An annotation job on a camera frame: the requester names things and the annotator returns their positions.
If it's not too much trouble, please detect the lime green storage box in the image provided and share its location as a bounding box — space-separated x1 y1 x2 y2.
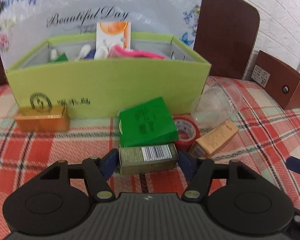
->
4 31 212 119

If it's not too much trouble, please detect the floral pillow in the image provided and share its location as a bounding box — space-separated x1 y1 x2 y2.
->
0 0 206 68

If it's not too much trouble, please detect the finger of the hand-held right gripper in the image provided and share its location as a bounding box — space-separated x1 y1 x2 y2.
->
286 156 300 173

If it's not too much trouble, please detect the pink cloth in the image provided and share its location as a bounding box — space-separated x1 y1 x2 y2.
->
107 45 166 60

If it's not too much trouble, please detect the plaid bed sheet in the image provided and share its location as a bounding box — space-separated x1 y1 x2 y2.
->
0 75 300 230

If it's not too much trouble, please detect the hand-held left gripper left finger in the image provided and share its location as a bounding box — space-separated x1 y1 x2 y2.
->
40 149 119 202

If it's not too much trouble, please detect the brown wooden box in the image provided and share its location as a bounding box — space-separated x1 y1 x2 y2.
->
251 50 300 111

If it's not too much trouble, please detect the brown headboard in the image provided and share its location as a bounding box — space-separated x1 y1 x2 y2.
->
0 0 261 88

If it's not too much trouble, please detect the tan orange carton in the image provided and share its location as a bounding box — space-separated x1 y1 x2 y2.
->
189 119 240 158

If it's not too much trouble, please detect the red tape roll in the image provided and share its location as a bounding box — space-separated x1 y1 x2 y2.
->
173 116 201 151

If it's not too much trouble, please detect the orange white carton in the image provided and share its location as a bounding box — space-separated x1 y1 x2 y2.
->
96 21 132 53

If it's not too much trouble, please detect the clear plastic cup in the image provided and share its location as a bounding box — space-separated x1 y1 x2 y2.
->
191 81 243 131

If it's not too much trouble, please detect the olive barcode carton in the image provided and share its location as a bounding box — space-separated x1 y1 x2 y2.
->
118 143 179 176

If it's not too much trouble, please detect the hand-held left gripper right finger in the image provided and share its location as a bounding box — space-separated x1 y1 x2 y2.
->
179 150 262 202

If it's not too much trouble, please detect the gold box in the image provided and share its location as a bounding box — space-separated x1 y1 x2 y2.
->
14 104 71 132

